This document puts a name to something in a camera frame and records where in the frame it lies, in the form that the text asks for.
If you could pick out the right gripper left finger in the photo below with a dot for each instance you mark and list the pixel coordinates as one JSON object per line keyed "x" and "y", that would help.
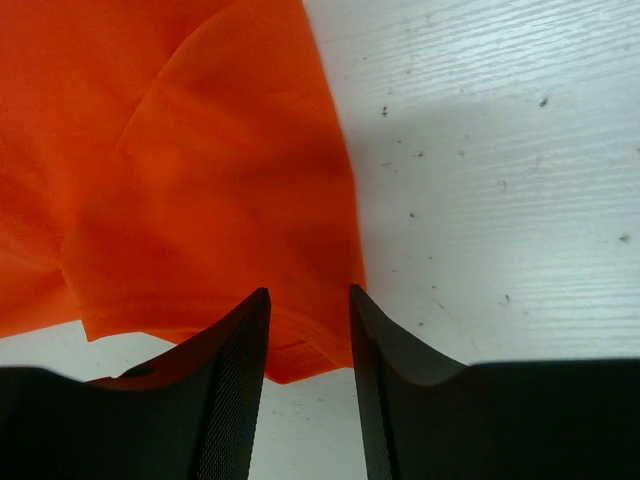
{"x": 189, "y": 413}

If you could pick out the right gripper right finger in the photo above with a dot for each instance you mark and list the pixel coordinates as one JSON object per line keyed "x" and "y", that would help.
{"x": 425, "y": 415}

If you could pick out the orange t-shirt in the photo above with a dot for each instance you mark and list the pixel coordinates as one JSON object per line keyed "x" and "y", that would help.
{"x": 162, "y": 159}

